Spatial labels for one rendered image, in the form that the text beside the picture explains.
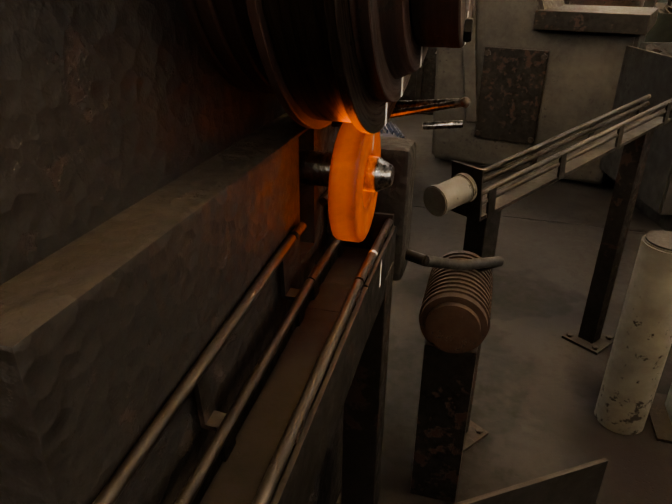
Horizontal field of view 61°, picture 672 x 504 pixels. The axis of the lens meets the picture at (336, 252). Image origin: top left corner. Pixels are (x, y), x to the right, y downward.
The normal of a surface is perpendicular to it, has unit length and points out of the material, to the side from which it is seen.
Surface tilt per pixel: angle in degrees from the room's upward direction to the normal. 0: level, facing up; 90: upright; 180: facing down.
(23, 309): 0
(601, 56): 90
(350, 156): 51
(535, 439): 0
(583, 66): 90
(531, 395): 0
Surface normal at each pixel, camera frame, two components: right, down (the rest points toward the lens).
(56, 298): 0.01, -0.90
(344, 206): -0.26, 0.47
